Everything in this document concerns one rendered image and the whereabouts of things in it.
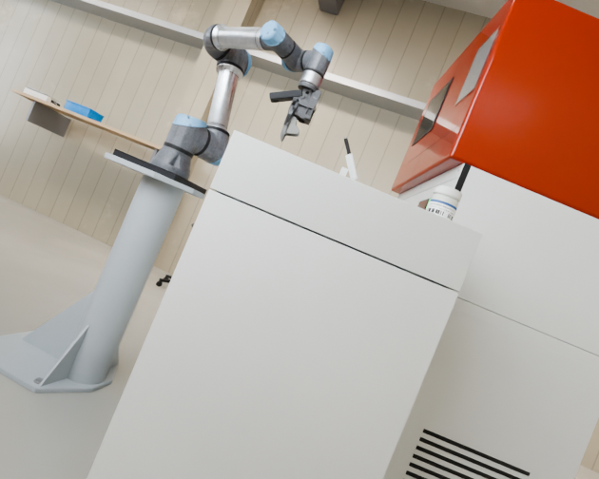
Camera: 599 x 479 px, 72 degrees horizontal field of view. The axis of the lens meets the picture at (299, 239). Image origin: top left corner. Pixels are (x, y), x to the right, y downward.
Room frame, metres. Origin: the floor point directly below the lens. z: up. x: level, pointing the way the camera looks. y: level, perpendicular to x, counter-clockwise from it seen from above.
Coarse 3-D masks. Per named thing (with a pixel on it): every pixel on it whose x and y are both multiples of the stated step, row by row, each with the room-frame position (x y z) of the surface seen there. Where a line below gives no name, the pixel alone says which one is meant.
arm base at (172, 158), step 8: (168, 144) 1.52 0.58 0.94; (160, 152) 1.52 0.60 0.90; (168, 152) 1.51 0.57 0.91; (176, 152) 1.52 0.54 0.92; (184, 152) 1.53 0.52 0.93; (152, 160) 1.52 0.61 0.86; (160, 160) 1.50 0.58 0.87; (168, 160) 1.50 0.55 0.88; (176, 160) 1.52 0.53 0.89; (184, 160) 1.54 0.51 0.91; (168, 168) 1.50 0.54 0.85; (176, 168) 1.51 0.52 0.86; (184, 168) 1.54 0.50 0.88; (184, 176) 1.55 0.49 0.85
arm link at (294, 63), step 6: (300, 48) 1.46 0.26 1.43; (294, 54) 1.44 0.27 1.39; (300, 54) 1.45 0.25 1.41; (282, 60) 1.47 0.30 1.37; (288, 60) 1.45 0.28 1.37; (294, 60) 1.46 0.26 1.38; (300, 60) 1.45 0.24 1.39; (288, 66) 1.49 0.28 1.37; (294, 66) 1.48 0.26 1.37; (300, 66) 1.46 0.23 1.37
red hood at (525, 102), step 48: (528, 0) 1.30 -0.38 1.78; (480, 48) 1.45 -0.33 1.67; (528, 48) 1.30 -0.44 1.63; (576, 48) 1.30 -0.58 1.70; (432, 96) 2.03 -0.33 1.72; (480, 96) 1.29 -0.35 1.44; (528, 96) 1.30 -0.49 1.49; (576, 96) 1.30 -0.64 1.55; (432, 144) 1.60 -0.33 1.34; (480, 144) 1.30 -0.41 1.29; (528, 144) 1.30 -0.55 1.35; (576, 144) 1.30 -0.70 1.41; (576, 192) 1.30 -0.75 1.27
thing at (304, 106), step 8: (304, 88) 1.43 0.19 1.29; (312, 88) 1.42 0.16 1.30; (304, 96) 1.43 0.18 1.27; (312, 96) 1.43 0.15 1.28; (296, 104) 1.41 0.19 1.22; (304, 104) 1.41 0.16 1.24; (312, 104) 1.43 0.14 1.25; (296, 112) 1.42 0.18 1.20; (304, 112) 1.42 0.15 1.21; (312, 112) 1.41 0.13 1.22; (304, 120) 1.44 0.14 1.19
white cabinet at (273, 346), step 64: (192, 256) 0.95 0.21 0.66; (256, 256) 0.95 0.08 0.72; (320, 256) 0.95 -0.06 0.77; (192, 320) 0.95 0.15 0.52; (256, 320) 0.95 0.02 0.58; (320, 320) 0.95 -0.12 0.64; (384, 320) 0.95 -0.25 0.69; (128, 384) 0.95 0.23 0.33; (192, 384) 0.95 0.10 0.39; (256, 384) 0.95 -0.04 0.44; (320, 384) 0.95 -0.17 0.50; (384, 384) 0.95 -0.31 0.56; (128, 448) 0.95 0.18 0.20; (192, 448) 0.95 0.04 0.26; (256, 448) 0.95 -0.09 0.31; (320, 448) 0.95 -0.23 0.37; (384, 448) 0.95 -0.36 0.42
